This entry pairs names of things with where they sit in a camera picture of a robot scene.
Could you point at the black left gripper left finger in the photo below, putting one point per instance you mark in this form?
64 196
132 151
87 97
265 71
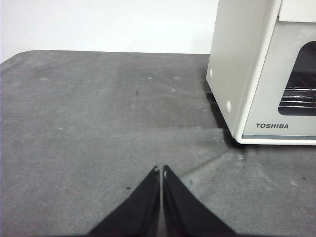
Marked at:
133 212

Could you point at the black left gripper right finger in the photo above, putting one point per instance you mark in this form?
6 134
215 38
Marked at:
187 212

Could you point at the cream Toshiba toaster oven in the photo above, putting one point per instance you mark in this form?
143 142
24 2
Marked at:
234 61

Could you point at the dark grey felt table mat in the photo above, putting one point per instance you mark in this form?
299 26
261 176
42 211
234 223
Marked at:
98 123

